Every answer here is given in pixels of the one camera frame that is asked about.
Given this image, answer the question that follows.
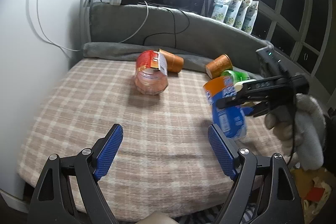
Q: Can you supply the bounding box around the right hand white glove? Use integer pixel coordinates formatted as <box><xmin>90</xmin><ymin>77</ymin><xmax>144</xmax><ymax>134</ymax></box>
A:
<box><xmin>264</xmin><ymin>93</ymin><xmax>326</xmax><ymax>170</ymax></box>

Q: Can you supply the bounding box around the black cable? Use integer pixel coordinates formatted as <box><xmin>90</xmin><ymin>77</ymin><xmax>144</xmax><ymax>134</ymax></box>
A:
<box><xmin>89</xmin><ymin>0</ymin><xmax>190</xmax><ymax>50</ymax></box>

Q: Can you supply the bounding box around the green cup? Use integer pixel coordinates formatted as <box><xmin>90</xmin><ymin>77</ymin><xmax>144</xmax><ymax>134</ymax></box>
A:
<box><xmin>221</xmin><ymin>70</ymin><xmax>251</xmax><ymax>83</ymax></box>

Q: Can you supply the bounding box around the beige plaid mattress blanket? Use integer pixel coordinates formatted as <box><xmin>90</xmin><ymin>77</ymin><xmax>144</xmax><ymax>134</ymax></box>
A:
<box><xmin>16</xmin><ymin>58</ymin><xmax>295</xmax><ymax>222</ymax></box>

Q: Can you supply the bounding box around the orange paper cup left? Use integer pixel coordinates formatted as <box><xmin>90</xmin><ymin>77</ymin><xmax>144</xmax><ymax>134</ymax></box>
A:
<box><xmin>159</xmin><ymin>49</ymin><xmax>184</xmax><ymax>73</ymax></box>

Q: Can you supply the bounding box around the orange gold-lined paper cup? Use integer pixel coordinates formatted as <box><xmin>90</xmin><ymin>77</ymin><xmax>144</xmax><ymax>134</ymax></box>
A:
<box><xmin>205</xmin><ymin>54</ymin><xmax>233</xmax><ymax>79</ymax></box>

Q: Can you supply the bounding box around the white cable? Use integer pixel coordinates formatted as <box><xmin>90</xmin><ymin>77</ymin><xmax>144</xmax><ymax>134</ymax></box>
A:
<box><xmin>26</xmin><ymin>0</ymin><xmax>149</xmax><ymax>53</ymax></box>

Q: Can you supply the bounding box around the grey sofa backrest cushion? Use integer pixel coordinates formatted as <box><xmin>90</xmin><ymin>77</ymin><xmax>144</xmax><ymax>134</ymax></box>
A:
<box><xmin>83</xmin><ymin>2</ymin><xmax>268</xmax><ymax>73</ymax></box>

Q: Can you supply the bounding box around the blue orange Arctic Ocean cup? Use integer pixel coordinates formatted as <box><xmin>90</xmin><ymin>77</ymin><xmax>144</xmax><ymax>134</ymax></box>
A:
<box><xmin>203</xmin><ymin>76</ymin><xmax>247</xmax><ymax>140</ymax></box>

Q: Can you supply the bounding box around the white green pouch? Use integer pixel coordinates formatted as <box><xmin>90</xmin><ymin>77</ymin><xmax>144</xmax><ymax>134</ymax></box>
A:
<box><xmin>211</xmin><ymin>0</ymin><xmax>232</xmax><ymax>22</ymax></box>
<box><xmin>241</xmin><ymin>1</ymin><xmax>259</xmax><ymax>35</ymax></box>
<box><xmin>224</xmin><ymin>0</ymin><xmax>243</xmax><ymax>26</ymax></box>
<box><xmin>234</xmin><ymin>0</ymin><xmax>253</xmax><ymax>30</ymax></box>

